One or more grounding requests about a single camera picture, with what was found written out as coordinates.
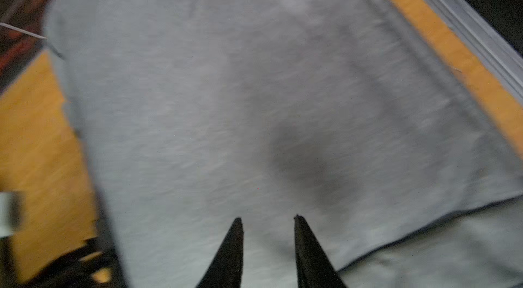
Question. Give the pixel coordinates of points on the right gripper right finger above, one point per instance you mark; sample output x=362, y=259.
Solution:
x=312, y=264

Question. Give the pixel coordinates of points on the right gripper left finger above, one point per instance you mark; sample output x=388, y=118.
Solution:
x=225, y=270

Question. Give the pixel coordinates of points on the grey laptop bag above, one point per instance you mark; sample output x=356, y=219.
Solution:
x=195, y=112

